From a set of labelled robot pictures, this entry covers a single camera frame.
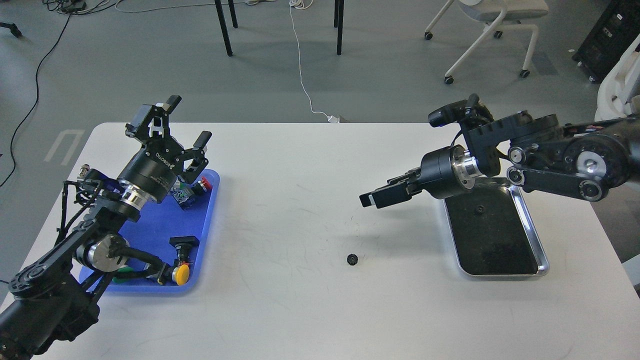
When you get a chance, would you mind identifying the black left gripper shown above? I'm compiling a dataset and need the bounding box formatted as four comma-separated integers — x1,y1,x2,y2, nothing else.
116,95,212,204

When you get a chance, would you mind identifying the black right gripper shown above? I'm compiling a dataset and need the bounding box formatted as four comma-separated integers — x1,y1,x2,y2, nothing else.
359,145,476,209

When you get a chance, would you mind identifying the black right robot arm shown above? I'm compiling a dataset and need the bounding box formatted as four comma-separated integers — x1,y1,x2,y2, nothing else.
359,93,639,208

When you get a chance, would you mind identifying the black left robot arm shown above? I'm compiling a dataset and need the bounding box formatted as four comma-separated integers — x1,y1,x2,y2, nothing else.
1,95,211,360

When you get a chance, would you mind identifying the blue plastic tray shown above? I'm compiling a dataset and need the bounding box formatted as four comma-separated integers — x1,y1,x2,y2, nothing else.
105,169,220,294

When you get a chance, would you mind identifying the silver metal tray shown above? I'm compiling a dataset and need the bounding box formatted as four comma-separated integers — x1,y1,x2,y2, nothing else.
444,177,550,280

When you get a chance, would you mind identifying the black square push button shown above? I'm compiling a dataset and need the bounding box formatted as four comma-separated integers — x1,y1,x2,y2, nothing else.
169,235,200,267

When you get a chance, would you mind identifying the black table leg left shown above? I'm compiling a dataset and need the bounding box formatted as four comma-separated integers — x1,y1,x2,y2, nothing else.
214,0,239,57

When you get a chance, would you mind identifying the black table leg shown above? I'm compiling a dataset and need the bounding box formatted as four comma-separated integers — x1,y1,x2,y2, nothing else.
333,0,345,56
214,0,239,57

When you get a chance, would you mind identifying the white office chair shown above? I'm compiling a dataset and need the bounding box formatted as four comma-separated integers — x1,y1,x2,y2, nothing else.
444,0,549,85

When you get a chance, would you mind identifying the black table leg right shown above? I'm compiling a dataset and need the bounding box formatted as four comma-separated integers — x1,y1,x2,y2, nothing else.
333,0,345,56

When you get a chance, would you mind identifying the white chair at right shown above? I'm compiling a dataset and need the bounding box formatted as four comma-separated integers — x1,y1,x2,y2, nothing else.
594,36,640,122

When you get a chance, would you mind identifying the black equipment case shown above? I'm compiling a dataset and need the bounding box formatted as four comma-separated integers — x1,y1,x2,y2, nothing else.
572,0,640,84

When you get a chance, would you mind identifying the red push button switch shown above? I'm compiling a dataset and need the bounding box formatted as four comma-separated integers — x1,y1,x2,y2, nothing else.
169,176,214,211

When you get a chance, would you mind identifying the yellow push button switch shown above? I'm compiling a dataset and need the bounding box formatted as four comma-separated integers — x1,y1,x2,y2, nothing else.
144,263,191,286

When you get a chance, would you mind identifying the green push button switch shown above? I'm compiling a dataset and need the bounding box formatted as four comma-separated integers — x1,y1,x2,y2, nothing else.
111,266,135,284

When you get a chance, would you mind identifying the black floor cable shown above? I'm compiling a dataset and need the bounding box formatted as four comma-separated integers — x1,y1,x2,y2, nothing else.
0,0,113,190

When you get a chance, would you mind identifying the white floor cable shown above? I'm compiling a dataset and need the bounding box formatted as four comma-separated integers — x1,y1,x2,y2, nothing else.
115,0,341,124

